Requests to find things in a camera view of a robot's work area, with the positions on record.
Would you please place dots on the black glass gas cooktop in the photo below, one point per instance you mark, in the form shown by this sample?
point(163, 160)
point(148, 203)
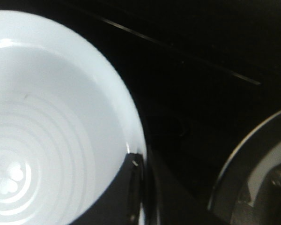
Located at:
point(206, 78)

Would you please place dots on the right burner with black grate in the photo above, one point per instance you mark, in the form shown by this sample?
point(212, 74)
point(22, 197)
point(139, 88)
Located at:
point(248, 188)

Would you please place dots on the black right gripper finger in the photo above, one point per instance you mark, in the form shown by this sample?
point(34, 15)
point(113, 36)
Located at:
point(120, 204)

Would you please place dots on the light blue plate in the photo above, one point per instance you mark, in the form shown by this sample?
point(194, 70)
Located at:
point(67, 121)

